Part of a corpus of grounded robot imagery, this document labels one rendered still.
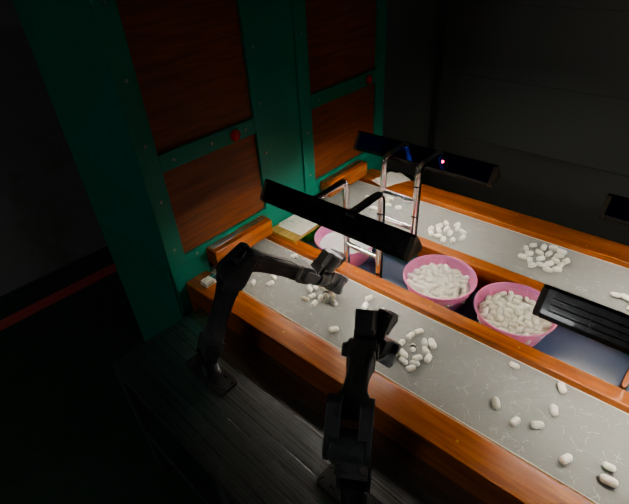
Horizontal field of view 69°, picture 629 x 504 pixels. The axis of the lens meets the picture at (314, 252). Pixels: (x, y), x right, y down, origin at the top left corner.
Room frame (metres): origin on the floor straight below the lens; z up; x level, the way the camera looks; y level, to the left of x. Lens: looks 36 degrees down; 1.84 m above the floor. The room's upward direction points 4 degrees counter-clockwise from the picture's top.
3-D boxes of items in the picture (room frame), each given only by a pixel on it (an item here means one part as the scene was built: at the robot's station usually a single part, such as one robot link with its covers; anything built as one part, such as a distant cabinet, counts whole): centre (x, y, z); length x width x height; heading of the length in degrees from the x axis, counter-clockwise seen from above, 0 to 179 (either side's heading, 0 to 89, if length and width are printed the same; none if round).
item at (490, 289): (1.10, -0.66, 0.72); 0.27 x 0.27 x 0.10
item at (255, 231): (1.54, 0.29, 0.83); 0.30 x 0.06 x 0.07; 137
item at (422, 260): (1.30, -0.46, 0.72); 0.27 x 0.27 x 0.10
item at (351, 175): (2.03, -0.18, 0.83); 0.30 x 0.06 x 0.07; 137
